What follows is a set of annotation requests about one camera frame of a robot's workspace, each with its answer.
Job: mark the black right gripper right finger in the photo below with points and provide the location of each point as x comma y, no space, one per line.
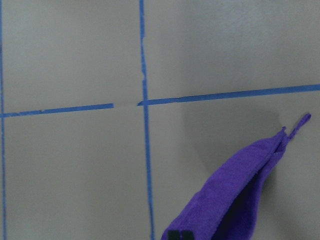
187,235

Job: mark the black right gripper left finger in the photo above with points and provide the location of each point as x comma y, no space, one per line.
173,235

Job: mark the purple towel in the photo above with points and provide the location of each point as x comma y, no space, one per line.
226,207

